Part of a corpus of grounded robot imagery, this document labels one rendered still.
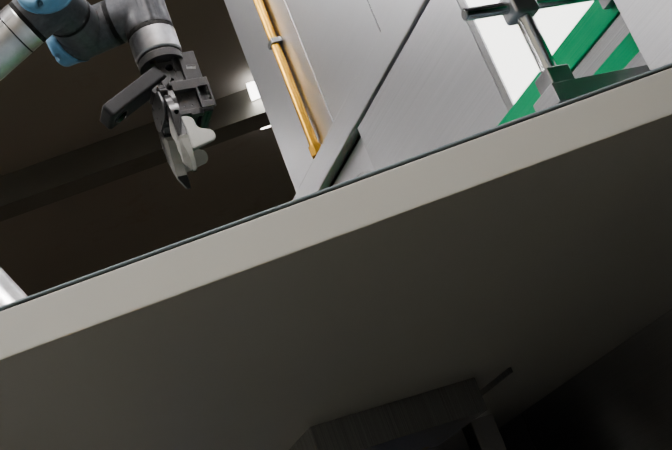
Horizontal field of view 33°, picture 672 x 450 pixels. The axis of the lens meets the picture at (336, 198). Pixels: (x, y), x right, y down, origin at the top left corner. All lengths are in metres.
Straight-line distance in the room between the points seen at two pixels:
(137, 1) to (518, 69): 0.61
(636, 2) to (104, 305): 0.42
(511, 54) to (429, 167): 0.89
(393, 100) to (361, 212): 1.23
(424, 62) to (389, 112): 0.17
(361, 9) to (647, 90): 1.35
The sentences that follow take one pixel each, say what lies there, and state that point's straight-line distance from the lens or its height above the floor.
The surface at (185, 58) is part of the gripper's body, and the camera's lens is 1.78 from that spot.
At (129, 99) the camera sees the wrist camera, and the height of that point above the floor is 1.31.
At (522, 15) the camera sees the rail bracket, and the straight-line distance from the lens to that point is 1.08.
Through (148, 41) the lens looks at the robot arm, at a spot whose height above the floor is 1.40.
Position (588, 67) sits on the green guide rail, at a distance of 1.20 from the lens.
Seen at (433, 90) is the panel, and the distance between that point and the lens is 1.82.
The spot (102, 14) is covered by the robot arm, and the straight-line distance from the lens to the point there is 1.82.
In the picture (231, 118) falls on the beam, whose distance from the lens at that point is 6.89.
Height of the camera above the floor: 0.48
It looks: 20 degrees up
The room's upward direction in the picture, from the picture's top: 21 degrees counter-clockwise
